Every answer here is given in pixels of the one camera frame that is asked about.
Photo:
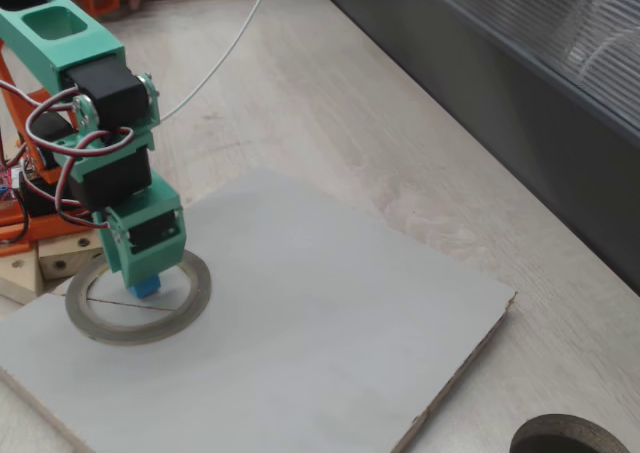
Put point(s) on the pale wooden base block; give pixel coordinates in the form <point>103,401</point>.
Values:
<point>20,273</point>
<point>60,260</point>

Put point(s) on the green gripper with servo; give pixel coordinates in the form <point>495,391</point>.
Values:
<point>150,260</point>

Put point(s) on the small blue cube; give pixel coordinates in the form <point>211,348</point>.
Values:
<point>147,288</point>

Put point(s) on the ribbed glass desk partition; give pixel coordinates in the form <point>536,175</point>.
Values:
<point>550,123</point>

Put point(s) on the light grey wooden board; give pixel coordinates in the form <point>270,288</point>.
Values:
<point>300,298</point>

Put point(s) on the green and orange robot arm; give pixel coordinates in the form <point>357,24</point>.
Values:
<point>107,93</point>

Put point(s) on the red circuit board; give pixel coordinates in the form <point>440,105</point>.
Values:
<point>10,183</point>

